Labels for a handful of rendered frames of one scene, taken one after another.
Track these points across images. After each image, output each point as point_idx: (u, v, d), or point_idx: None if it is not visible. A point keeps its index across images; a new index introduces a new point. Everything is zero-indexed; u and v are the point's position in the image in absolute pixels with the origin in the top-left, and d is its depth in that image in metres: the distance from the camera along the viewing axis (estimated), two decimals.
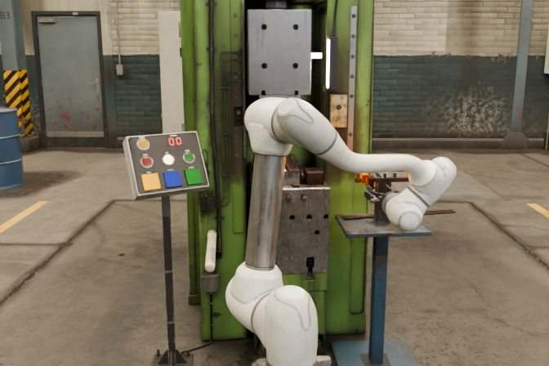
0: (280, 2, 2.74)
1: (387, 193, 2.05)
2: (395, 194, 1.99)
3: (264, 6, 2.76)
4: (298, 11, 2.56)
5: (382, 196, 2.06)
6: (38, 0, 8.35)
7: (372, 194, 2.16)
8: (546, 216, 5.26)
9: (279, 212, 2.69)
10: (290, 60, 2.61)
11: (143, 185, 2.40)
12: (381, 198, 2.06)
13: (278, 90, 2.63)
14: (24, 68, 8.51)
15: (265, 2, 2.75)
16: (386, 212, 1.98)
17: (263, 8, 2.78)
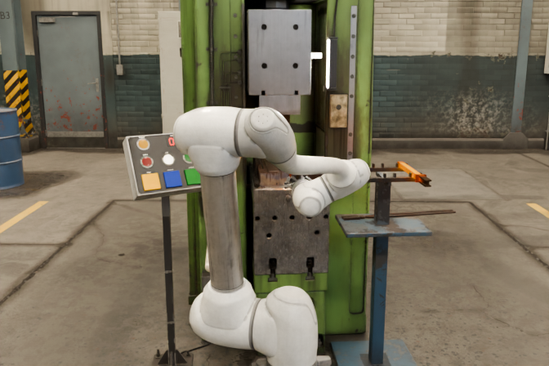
0: (280, 2, 2.74)
1: (298, 180, 2.09)
2: (304, 181, 2.03)
3: (264, 6, 2.76)
4: (298, 11, 2.56)
5: (293, 183, 2.09)
6: (38, 0, 8.35)
7: (292, 180, 2.20)
8: (546, 216, 5.26)
9: (279, 212, 2.69)
10: (290, 60, 2.61)
11: (143, 185, 2.40)
12: (292, 185, 2.09)
13: (278, 90, 2.63)
14: (24, 68, 8.51)
15: (265, 2, 2.75)
16: None
17: (263, 8, 2.78)
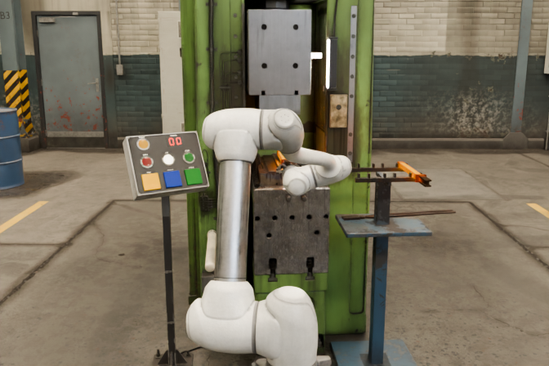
0: (280, 2, 2.74)
1: (287, 166, 2.43)
2: (292, 167, 2.37)
3: (264, 6, 2.76)
4: (298, 11, 2.56)
5: (283, 168, 2.43)
6: (38, 0, 8.35)
7: (283, 167, 2.54)
8: (546, 216, 5.26)
9: (279, 212, 2.69)
10: (290, 60, 2.61)
11: (143, 185, 2.40)
12: (283, 170, 2.43)
13: (278, 90, 2.63)
14: (24, 68, 8.51)
15: (265, 2, 2.75)
16: None
17: (263, 8, 2.78)
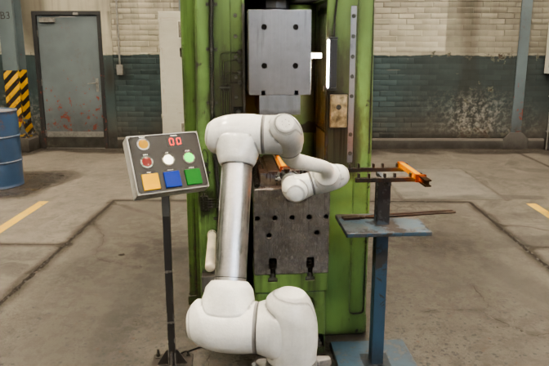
0: (280, 2, 2.74)
1: (287, 173, 2.48)
2: (291, 174, 2.42)
3: (264, 6, 2.76)
4: (298, 11, 2.56)
5: (283, 176, 2.48)
6: (38, 0, 8.35)
7: (282, 174, 2.59)
8: (546, 216, 5.26)
9: (279, 212, 2.69)
10: (290, 60, 2.61)
11: (143, 185, 2.40)
12: (282, 177, 2.48)
13: (278, 90, 2.63)
14: (24, 68, 8.51)
15: (265, 2, 2.75)
16: None
17: (263, 8, 2.78)
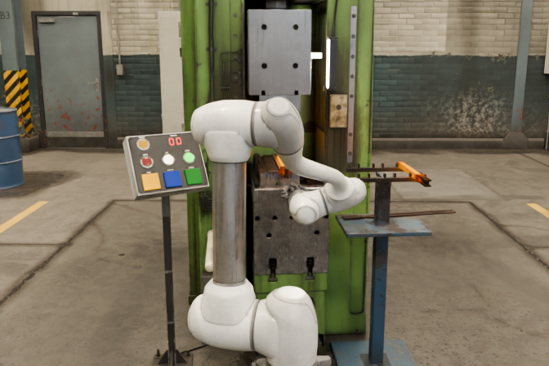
0: (280, 2, 2.74)
1: (295, 189, 2.19)
2: (300, 191, 2.13)
3: (264, 6, 2.76)
4: (298, 11, 2.56)
5: (290, 193, 2.19)
6: (38, 0, 8.35)
7: (290, 190, 2.30)
8: (546, 216, 5.26)
9: (279, 212, 2.69)
10: (290, 60, 2.61)
11: (143, 185, 2.40)
12: (289, 194, 2.19)
13: (278, 90, 2.63)
14: (24, 68, 8.51)
15: (265, 2, 2.75)
16: None
17: (263, 8, 2.78)
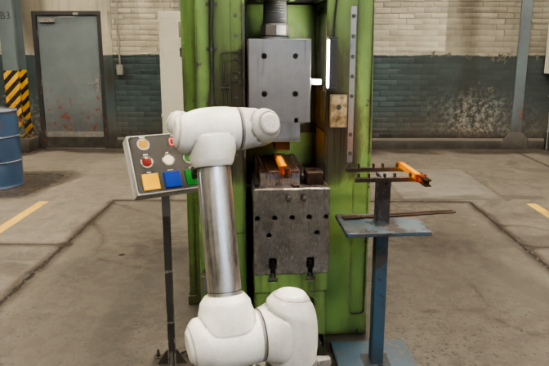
0: (280, 29, 2.76)
1: None
2: None
3: (264, 33, 2.79)
4: (298, 41, 2.59)
5: None
6: (38, 0, 8.35)
7: (196, 168, 2.42)
8: (546, 216, 5.26)
9: (279, 212, 2.69)
10: (290, 88, 2.63)
11: (143, 185, 2.40)
12: None
13: (278, 118, 2.66)
14: (24, 68, 8.51)
15: (265, 29, 2.78)
16: None
17: (263, 35, 2.80)
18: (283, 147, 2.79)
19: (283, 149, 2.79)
